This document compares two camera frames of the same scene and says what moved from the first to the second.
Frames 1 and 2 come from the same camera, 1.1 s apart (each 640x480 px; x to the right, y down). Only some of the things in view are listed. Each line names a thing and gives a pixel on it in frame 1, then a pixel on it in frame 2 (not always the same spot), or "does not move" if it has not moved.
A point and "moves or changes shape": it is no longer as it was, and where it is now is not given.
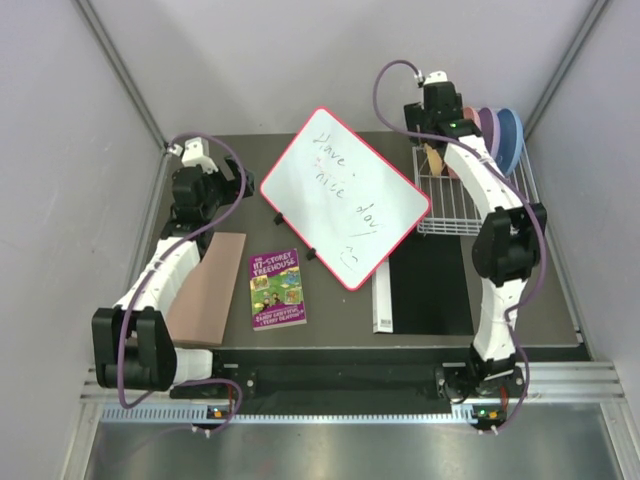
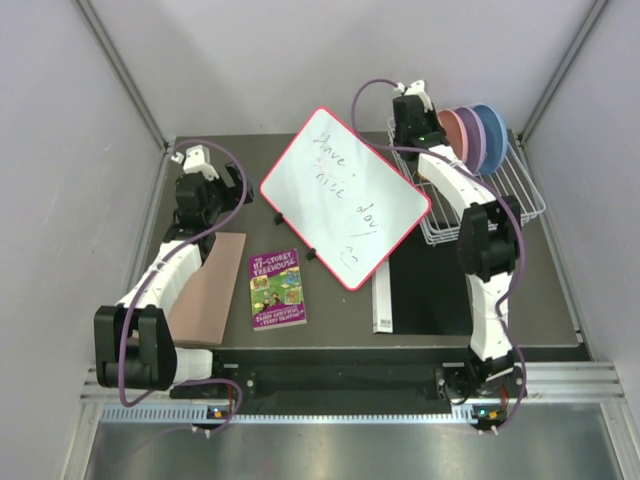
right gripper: (413, 117) -> (432, 118)
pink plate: (469, 113) moves or changes shape
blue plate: (511, 141) -> (496, 138)
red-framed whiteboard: (346, 200) does not move
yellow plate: (434, 160) moves or changes shape
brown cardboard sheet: (200, 307) does not move
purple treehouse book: (276, 293) does not move
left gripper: (231, 186) does not move
